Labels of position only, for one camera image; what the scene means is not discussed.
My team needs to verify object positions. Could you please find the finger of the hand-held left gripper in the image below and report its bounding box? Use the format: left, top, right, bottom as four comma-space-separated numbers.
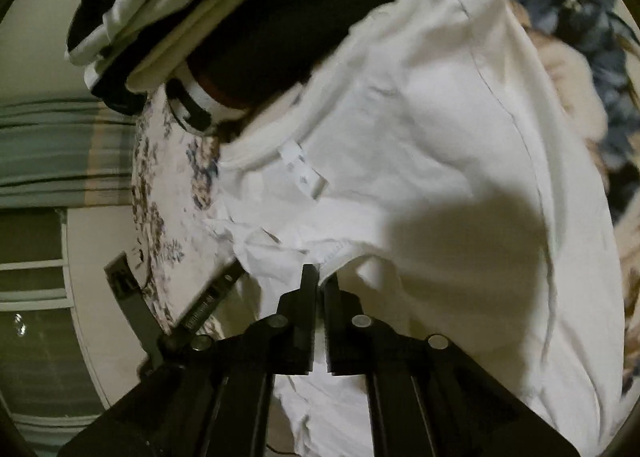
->
172, 259, 247, 339
103, 251, 168, 374

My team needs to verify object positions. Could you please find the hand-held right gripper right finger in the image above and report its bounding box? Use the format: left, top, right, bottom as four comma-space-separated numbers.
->
322, 277, 582, 457

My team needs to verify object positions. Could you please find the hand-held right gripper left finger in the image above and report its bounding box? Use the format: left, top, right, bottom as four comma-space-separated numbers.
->
57, 264, 321, 457

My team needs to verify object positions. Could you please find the white t-shirt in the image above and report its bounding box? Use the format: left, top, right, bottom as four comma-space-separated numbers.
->
205, 0, 628, 457

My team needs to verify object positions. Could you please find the floral printed blanket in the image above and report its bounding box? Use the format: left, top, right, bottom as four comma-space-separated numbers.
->
131, 0, 640, 398

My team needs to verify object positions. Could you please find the striped teal cloth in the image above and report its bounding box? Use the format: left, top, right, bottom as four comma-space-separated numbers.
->
0, 97, 139, 209

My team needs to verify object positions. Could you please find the black white striped garment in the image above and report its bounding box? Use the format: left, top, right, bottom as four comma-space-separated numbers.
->
66, 0, 241, 113

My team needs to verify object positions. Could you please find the white frame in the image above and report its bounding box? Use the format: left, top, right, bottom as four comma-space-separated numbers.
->
0, 210, 71, 312

